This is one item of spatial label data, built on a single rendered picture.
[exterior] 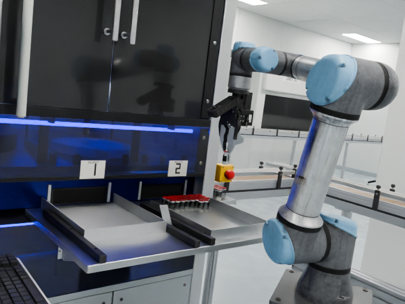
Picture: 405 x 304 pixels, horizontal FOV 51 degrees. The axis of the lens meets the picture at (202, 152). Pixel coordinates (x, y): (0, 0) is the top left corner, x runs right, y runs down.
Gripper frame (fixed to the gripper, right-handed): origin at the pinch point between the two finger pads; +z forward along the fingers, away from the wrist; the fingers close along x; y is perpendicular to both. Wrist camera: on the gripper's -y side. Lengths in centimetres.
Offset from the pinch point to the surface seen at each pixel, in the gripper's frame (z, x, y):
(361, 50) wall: -163, 458, 800
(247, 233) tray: 24.1, -15.7, -0.5
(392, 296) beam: 60, -24, 89
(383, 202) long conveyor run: 20, -14, 87
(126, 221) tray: 25.1, 8.4, -29.9
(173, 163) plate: 9.6, 21.8, -5.1
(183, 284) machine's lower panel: 59, 21, 7
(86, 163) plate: 9.5, 21.8, -39.0
